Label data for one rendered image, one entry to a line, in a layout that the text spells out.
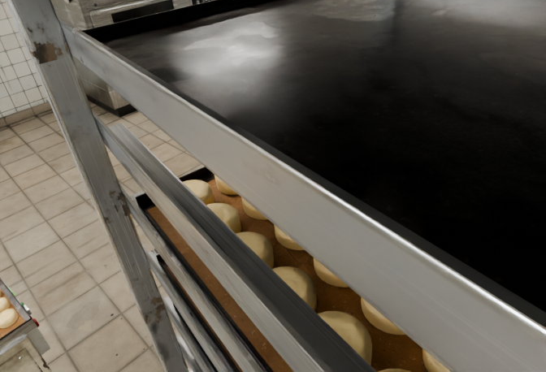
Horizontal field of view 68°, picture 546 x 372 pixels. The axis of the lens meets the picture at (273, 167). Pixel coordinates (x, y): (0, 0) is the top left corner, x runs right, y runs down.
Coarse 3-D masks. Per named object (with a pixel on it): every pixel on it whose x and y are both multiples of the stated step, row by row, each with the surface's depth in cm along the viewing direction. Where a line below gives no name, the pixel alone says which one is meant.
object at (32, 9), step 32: (32, 0) 32; (32, 32) 33; (32, 64) 36; (64, 64) 36; (64, 96) 36; (64, 128) 38; (96, 128) 39; (96, 160) 41; (96, 192) 42; (128, 224) 46; (128, 256) 47; (160, 320) 54; (160, 352) 57
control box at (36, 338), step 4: (12, 292) 128; (36, 328) 117; (28, 332) 116; (32, 332) 117; (36, 332) 118; (40, 332) 119; (28, 336) 116; (32, 336) 117; (36, 336) 118; (40, 336) 119; (32, 340) 118; (36, 340) 118; (40, 340) 120; (44, 340) 120; (36, 344) 119; (40, 344) 120; (44, 344) 121; (48, 344) 122; (40, 348) 120; (44, 348) 121; (48, 348) 122; (40, 352) 121; (44, 352) 122
